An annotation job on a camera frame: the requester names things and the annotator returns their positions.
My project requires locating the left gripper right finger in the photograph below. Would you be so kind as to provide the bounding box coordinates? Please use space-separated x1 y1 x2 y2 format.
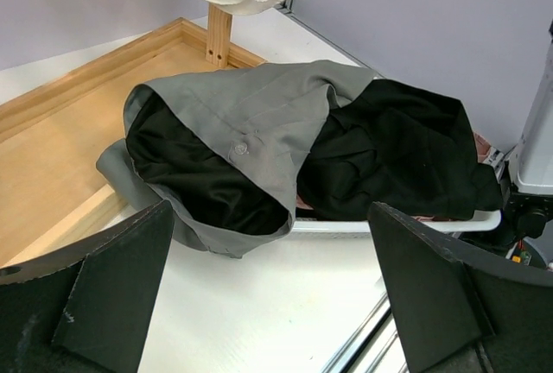
368 202 552 372

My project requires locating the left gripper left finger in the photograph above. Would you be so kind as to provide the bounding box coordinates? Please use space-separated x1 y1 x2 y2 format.
1 201 174 372

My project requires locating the pink pleated skirt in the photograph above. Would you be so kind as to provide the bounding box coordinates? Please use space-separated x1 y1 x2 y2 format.
296 132 494 222

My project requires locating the large black skirt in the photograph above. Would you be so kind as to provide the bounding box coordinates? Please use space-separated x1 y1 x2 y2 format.
297 79 503 221

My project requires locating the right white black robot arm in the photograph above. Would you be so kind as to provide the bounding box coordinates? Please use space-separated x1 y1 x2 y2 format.
504 47 552 264

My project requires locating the white perforated plastic basket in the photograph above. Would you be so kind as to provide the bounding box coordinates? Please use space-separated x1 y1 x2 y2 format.
289 211 501 239

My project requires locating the wooden clothes rack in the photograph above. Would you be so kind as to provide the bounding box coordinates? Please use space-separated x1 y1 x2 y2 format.
1 7 262 267

